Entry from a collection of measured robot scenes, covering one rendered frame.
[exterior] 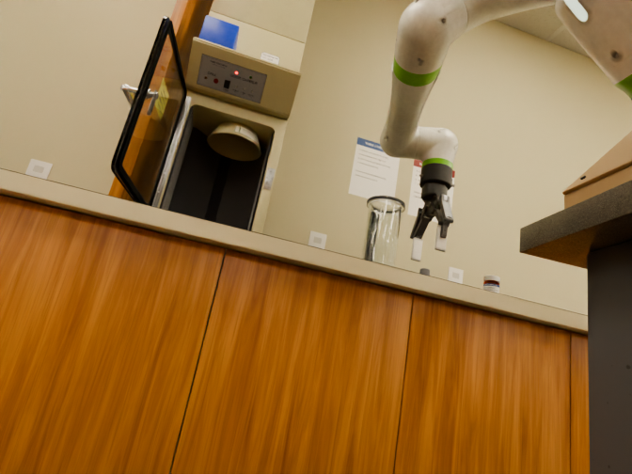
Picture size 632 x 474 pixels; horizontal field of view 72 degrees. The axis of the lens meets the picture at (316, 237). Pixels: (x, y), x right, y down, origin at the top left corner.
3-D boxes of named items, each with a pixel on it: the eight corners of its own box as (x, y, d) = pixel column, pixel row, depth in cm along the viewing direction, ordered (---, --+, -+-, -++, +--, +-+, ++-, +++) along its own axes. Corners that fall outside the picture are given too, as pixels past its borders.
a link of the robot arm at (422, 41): (477, 6, 89) (435, -27, 93) (431, 36, 86) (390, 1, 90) (453, 70, 106) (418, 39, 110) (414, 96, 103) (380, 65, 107)
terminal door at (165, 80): (147, 217, 116) (187, 91, 128) (113, 168, 87) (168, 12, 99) (144, 216, 116) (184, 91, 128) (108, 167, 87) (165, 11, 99)
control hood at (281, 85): (184, 87, 130) (193, 60, 133) (288, 120, 137) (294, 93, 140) (183, 64, 119) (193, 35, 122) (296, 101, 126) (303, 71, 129)
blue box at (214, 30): (197, 60, 133) (205, 37, 135) (229, 71, 135) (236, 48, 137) (197, 39, 123) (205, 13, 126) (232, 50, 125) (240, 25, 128)
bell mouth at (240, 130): (205, 151, 147) (210, 137, 148) (257, 165, 150) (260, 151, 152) (207, 126, 130) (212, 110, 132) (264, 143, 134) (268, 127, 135)
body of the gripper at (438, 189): (453, 185, 127) (450, 215, 124) (438, 196, 134) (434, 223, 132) (431, 179, 125) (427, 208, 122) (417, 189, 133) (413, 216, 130)
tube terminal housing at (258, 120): (146, 255, 139) (207, 58, 162) (245, 277, 146) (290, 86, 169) (137, 235, 116) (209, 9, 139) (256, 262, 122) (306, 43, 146)
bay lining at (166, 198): (163, 234, 142) (192, 140, 152) (241, 253, 147) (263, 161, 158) (157, 212, 119) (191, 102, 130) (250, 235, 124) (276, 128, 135)
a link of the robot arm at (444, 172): (413, 171, 135) (428, 159, 126) (446, 181, 137) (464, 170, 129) (411, 188, 133) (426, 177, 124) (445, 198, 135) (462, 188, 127)
